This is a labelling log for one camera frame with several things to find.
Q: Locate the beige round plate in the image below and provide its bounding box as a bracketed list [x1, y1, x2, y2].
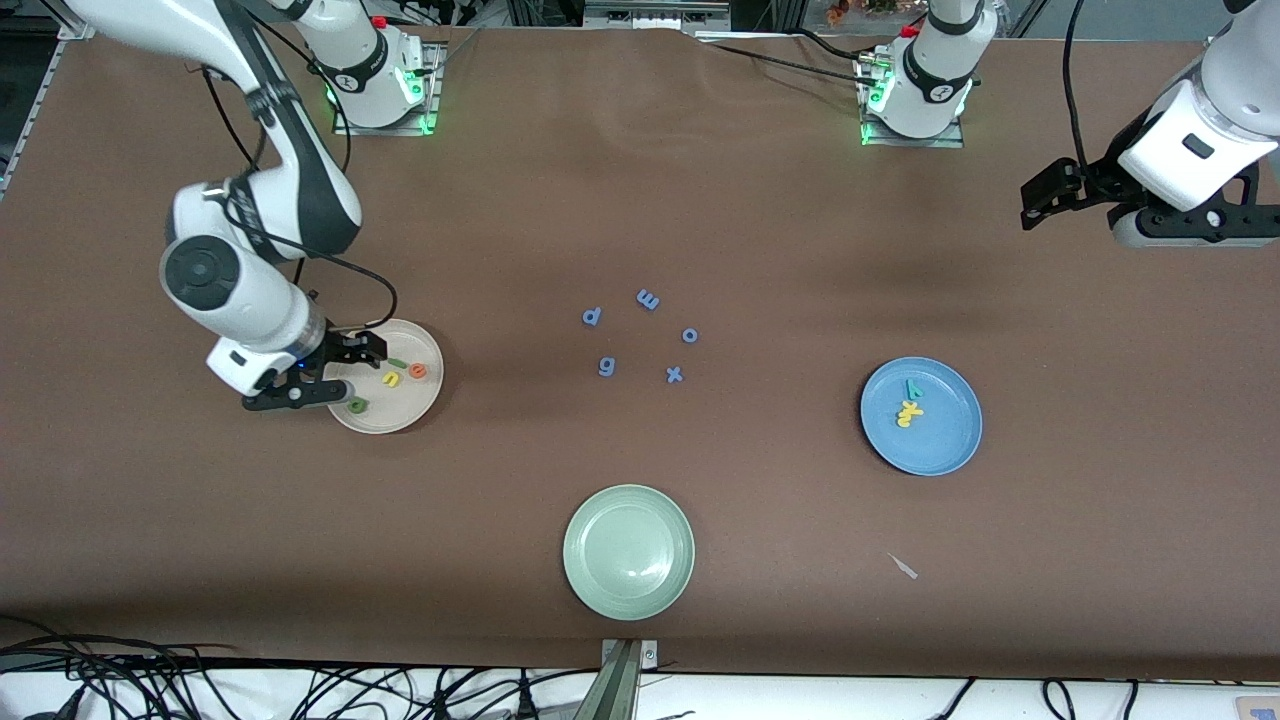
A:
[325, 318, 445, 435]

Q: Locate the blue round plate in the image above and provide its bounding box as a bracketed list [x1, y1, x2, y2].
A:
[860, 356, 984, 477]

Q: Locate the pale green round plate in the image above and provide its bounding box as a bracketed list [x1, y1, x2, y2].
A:
[562, 484, 696, 622]

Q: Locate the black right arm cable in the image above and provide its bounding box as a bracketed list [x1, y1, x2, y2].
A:
[185, 60, 399, 336]

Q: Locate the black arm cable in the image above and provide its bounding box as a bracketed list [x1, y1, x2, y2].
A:
[185, 60, 399, 336]
[1061, 0, 1099, 166]

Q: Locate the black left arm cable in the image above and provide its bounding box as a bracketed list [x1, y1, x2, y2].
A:
[1061, 0, 1099, 166]

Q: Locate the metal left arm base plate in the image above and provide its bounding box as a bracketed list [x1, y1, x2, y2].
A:
[862, 50, 966, 149]

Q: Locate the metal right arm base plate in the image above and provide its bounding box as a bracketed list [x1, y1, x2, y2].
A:
[333, 40, 441, 137]

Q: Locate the black cable on tabletop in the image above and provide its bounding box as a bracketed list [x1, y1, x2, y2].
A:
[700, 28, 881, 91]

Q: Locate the tangled black cable bundle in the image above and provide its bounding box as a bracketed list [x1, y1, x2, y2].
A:
[0, 615, 601, 720]

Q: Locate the aluminium table edge rail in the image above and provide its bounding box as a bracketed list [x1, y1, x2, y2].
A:
[0, 40, 53, 201]

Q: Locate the aluminium frame profile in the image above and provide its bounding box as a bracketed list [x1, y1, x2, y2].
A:
[583, 0, 731, 31]

